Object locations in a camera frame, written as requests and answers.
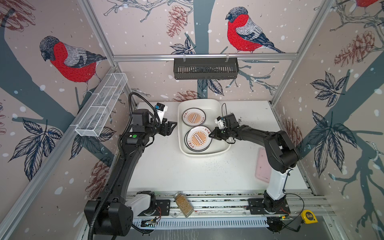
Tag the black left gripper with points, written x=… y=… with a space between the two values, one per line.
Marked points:
x=166 y=128

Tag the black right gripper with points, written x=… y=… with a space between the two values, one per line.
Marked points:
x=217 y=134

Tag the orange sunburst plate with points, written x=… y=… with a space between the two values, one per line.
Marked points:
x=194 y=117
x=197 y=139

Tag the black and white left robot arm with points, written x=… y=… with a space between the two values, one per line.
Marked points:
x=110 y=213

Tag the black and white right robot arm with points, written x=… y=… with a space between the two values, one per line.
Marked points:
x=281 y=153

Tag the white plastic bin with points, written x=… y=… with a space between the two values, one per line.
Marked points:
x=212 y=108

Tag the glass jar of grains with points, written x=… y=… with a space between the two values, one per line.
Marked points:
x=184 y=205

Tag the small circuit board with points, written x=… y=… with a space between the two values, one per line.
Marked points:
x=148 y=223

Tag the yellow tape measure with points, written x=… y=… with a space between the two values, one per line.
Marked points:
x=308 y=217

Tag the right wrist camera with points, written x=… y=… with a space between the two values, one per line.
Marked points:
x=220 y=122

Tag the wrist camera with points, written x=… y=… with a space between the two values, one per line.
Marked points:
x=161 y=110
x=220 y=122

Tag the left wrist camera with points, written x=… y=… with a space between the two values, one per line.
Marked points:
x=161 y=110

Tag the black hanging wire basket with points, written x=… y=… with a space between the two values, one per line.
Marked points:
x=206 y=69

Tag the white mesh wall shelf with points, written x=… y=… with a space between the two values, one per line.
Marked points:
x=96 y=116

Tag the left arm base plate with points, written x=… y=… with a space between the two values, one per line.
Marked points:
x=162 y=209

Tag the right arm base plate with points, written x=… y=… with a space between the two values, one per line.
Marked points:
x=255 y=206

